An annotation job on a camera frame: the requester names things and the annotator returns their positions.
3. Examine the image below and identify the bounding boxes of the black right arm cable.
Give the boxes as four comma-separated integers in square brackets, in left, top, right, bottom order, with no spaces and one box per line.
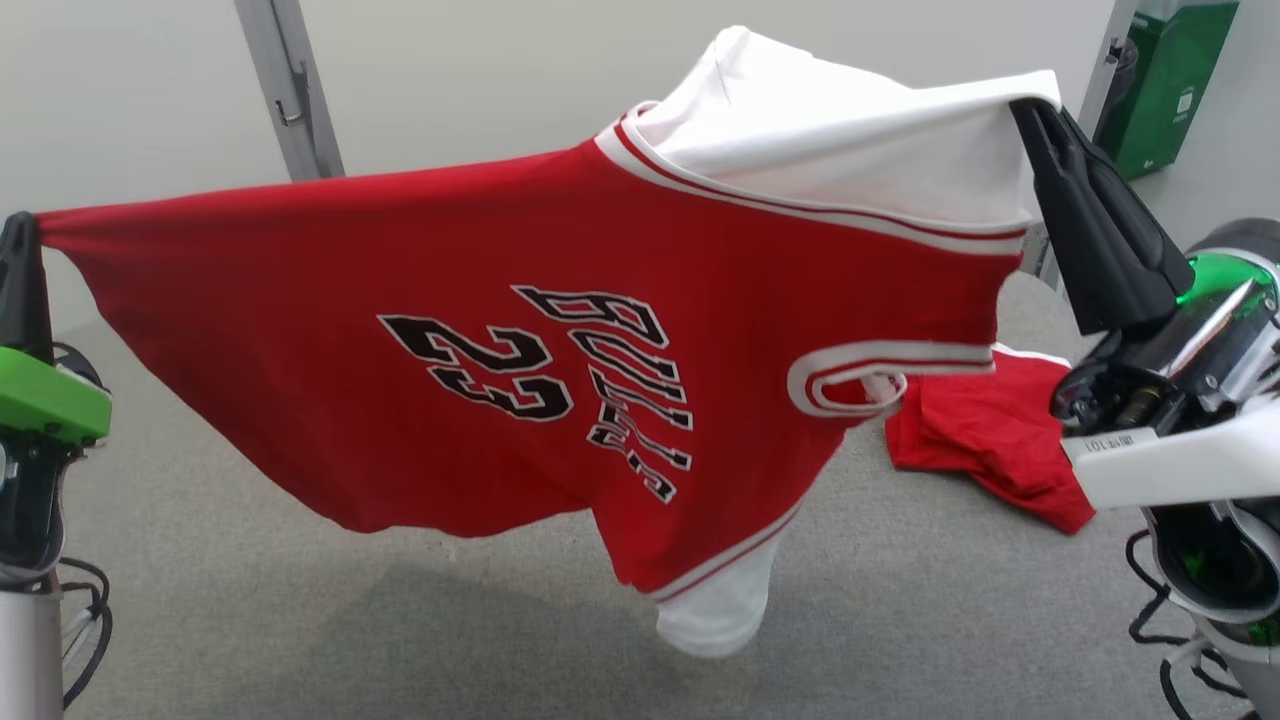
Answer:
[1127,528,1251,719]

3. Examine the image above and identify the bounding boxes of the grey metal partition post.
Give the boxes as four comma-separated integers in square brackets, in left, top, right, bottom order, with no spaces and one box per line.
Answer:
[234,0,347,182]

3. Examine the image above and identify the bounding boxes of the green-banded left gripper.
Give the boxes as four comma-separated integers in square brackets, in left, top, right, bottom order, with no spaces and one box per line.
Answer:
[0,211,113,587]

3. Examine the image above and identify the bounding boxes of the red white basketball shorts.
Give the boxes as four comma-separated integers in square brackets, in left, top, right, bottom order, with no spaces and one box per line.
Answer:
[884,344,1097,536]

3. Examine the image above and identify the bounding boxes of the grey fabric sofa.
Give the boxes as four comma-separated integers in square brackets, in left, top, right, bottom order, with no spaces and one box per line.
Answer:
[50,270,1261,720]

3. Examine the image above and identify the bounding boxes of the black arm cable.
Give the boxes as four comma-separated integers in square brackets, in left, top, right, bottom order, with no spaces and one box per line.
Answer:
[1127,528,1251,719]
[55,555,114,709]

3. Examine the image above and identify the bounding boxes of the red white-sleeved basketball jersey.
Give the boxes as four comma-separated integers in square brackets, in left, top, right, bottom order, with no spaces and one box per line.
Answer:
[35,25,1063,660]

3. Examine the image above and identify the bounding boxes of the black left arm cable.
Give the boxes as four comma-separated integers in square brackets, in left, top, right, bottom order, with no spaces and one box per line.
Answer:
[55,555,114,709]

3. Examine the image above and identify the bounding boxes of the green box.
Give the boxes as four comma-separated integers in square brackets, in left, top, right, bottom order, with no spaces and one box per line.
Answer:
[1094,0,1241,182]

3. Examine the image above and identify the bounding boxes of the small metal post latch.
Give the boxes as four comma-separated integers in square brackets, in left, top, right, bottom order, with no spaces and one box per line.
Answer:
[274,62,310,129]

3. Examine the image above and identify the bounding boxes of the light grey partition edge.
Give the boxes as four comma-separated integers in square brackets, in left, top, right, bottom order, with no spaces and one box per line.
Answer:
[1022,0,1143,293]

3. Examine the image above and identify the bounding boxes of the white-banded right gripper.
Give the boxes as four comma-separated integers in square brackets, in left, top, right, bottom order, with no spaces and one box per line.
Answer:
[1009,96,1280,512]

